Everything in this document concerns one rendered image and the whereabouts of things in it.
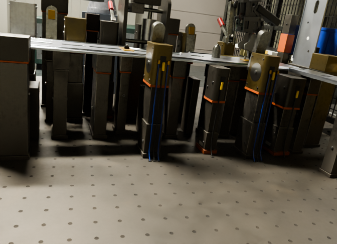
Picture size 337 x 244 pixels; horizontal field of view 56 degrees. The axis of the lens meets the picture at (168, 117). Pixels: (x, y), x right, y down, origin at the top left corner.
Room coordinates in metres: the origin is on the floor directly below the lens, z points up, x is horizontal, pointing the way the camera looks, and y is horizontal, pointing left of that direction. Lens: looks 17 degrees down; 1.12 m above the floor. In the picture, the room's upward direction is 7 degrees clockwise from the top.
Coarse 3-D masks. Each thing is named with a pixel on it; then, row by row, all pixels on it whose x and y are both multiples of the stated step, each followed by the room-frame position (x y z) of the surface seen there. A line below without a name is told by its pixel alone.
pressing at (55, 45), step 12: (36, 48) 0.91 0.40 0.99; (48, 48) 0.92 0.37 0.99; (60, 48) 0.93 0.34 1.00; (72, 48) 0.96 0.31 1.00; (84, 48) 0.98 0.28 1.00; (96, 48) 1.02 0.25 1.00; (108, 48) 1.09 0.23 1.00; (132, 48) 1.15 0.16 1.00; (180, 60) 1.06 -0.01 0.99; (192, 60) 1.08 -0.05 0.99; (204, 60) 1.09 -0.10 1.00; (216, 60) 1.11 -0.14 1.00; (228, 60) 1.16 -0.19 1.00; (240, 60) 1.22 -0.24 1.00
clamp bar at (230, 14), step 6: (228, 6) 1.41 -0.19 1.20; (234, 6) 1.38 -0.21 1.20; (228, 12) 1.40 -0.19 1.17; (234, 12) 1.41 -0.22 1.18; (228, 18) 1.39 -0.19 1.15; (228, 24) 1.39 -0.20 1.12; (228, 30) 1.38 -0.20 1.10; (228, 36) 1.38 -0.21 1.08; (234, 36) 1.39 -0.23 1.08; (228, 42) 1.38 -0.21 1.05
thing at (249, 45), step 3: (252, 36) 1.18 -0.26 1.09; (255, 36) 1.19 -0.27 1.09; (252, 39) 1.18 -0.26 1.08; (255, 39) 1.19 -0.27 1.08; (249, 42) 1.18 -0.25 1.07; (252, 42) 1.18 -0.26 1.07; (246, 45) 1.17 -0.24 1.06; (249, 45) 1.18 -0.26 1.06; (252, 45) 1.18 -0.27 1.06; (246, 48) 1.17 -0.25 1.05; (249, 48) 1.18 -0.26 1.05; (252, 48) 1.18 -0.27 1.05
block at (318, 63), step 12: (312, 60) 1.25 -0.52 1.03; (324, 60) 1.20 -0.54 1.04; (336, 60) 1.20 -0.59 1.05; (324, 72) 1.19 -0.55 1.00; (336, 72) 1.21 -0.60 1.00; (324, 84) 1.20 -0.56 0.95; (324, 96) 1.20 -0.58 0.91; (312, 108) 1.20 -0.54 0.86; (324, 108) 1.21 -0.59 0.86; (312, 120) 1.19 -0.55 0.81; (324, 120) 1.21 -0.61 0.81; (312, 132) 1.20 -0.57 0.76; (312, 144) 1.20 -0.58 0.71
